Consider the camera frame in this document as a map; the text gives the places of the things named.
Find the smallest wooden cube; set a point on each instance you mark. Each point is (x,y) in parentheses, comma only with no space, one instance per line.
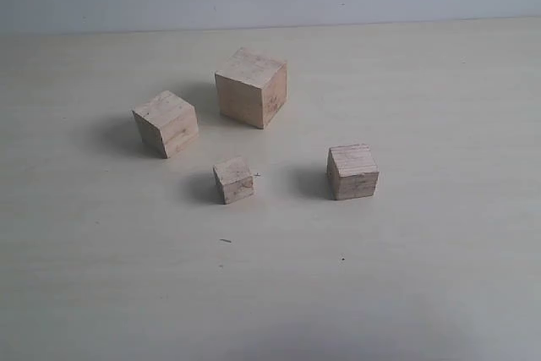
(234,179)

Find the third largest wooden cube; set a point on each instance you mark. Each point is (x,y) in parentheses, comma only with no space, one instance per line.
(351,171)

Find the second largest wooden cube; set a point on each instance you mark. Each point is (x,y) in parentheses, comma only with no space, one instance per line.
(167,123)

